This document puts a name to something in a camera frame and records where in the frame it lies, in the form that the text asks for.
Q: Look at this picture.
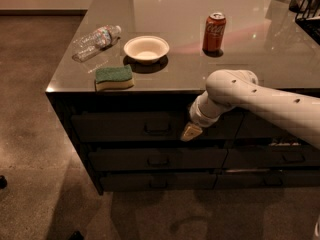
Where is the red cola can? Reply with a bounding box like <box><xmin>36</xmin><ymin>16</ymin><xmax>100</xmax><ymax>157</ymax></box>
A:
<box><xmin>202</xmin><ymin>12</ymin><xmax>226</xmax><ymax>57</ymax></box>

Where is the clear plastic water bottle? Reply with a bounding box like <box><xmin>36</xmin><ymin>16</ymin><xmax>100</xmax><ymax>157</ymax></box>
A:
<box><xmin>72</xmin><ymin>25</ymin><xmax>122</xmax><ymax>62</ymax></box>

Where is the dark drawer cabinet counter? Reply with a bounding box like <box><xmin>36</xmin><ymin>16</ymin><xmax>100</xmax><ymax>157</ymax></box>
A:
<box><xmin>46</xmin><ymin>0</ymin><xmax>320</xmax><ymax>192</ymax></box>

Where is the black wire rack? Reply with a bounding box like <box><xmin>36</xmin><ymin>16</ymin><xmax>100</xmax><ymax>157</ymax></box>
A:
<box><xmin>289</xmin><ymin>0</ymin><xmax>320</xmax><ymax>45</ymax></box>

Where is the black object on floor bottom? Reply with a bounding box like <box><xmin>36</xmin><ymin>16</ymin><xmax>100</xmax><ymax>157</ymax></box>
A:
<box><xmin>68</xmin><ymin>231</ymin><xmax>84</xmax><ymax>240</ymax></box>

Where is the green yellow sponge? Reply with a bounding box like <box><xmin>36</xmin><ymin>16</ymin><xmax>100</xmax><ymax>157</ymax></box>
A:
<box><xmin>95</xmin><ymin>65</ymin><xmax>134</xmax><ymax>91</ymax></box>

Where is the dark drawer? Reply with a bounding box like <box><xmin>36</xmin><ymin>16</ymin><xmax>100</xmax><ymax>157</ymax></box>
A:
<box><xmin>215</xmin><ymin>170</ymin><xmax>320</xmax><ymax>189</ymax></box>
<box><xmin>88</xmin><ymin>147</ymin><xmax>227</xmax><ymax>171</ymax></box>
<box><xmin>236</xmin><ymin>112</ymin><xmax>290</xmax><ymax>139</ymax></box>
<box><xmin>223</xmin><ymin>145</ymin><xmax>320</xmax><ymax>169</ymax></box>
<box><xmin>70</xmin><ymin>109</ymin><xmax>244</xmax><ymax>143</ymax></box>
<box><xmin>100</xmin><ymin>172</ymin><xmax>217</xmax><ymax>192</ymax></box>

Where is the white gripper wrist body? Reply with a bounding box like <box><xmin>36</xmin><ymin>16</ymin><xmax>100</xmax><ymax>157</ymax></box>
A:
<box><xmin>189</xmin><ymin>92</ymin><xmax>233</xmax><ymax>128</ymax></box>

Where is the white paper bowl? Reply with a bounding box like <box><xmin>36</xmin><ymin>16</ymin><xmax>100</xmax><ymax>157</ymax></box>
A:
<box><xmin>124</xmin><ymin>36</ymin><xmax>169</xmax><ymax>65</ymax></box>

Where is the black object on floor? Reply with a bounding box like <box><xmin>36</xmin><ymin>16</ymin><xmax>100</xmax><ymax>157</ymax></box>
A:
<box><xmin>0</xmin><ymin>175</ymin><xmax>7</xmax><ymax>189</ymax></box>
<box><xmin>68</xmin><ymin>231</ymin><xmax>84</xmax><ymax>240</ymax></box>

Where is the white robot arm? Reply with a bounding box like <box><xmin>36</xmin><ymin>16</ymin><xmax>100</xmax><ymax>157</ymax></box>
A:
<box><xmin>181</xmin><ymin>70</ymin><xmax>320</xmax><ymax>240</ymax></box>

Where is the black object on floor left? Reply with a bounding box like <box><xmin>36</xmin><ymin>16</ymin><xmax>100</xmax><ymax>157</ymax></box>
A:
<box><xmin>0</xmin><ymin>175</ymin><xmax>7</xmax><ymax>189</ymax></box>

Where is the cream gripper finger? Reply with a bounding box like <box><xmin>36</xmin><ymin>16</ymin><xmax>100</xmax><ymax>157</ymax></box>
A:
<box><xmin>180</xmin><ymin>122</ymin><xmax>203</xmax><ymax>142</ymax></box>

